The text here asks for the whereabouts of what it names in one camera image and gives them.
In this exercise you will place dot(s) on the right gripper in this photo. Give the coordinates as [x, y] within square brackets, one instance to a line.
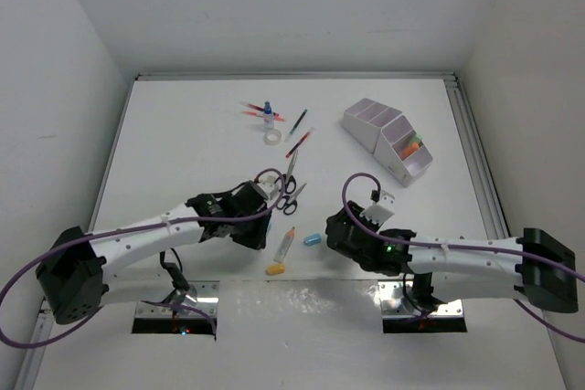
[355, 209]

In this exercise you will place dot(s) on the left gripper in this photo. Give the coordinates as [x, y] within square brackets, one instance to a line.
[256, 237]

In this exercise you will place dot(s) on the blue highlighter cap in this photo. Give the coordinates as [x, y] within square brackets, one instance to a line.
[312, 240]

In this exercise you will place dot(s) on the grey orange-tip highlighter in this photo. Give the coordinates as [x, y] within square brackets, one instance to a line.
[285, 245]

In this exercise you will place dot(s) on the yellow highlighter cap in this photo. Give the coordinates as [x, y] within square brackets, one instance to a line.
[275, 269]

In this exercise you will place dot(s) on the orange highlighter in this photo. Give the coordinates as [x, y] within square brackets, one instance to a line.
[409, 150]

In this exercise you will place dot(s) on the blue spray bottle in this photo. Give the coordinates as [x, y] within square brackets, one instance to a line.
[268, 123]

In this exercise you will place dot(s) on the green highlighter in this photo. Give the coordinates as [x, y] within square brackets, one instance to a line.
[416, 139]

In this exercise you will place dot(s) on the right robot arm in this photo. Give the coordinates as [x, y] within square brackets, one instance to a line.
[535, 267]

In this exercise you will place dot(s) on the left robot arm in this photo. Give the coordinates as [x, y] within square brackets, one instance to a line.
[79, 275]

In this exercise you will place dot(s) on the small black scissors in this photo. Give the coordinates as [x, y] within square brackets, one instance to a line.
[289, 204]

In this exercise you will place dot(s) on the large black scissors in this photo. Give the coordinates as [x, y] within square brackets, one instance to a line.
[290, 175]

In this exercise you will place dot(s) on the clear tape roll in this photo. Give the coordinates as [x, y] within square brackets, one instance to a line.
[273, 137]

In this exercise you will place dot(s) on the white organizer box right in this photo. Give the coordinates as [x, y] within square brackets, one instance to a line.
[393, 139]

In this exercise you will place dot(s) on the white organizer box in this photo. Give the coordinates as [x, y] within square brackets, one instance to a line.
[365, 119]
[393, 139]

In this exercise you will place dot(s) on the pink red pen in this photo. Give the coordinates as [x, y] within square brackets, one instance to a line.
[263, 116]

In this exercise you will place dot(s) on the white organizer box left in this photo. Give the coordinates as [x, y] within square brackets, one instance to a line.
[365, 119]

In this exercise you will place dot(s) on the dark red pen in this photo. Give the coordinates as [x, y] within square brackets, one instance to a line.
[252, 106]

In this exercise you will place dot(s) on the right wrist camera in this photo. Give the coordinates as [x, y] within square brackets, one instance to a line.
[382, 208]

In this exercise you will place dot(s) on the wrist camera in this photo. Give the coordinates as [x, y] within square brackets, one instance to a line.
[269, 187]
[382, 208]

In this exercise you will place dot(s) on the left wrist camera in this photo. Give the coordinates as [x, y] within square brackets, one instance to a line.
[269, 187]

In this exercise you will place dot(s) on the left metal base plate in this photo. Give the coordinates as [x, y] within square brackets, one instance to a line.
[203, 296]

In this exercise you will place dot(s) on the metal base plate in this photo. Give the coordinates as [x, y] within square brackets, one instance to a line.
[395, 306]
[203, 296]

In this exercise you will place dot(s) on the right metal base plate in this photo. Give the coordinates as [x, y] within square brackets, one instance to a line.
[395, 306]

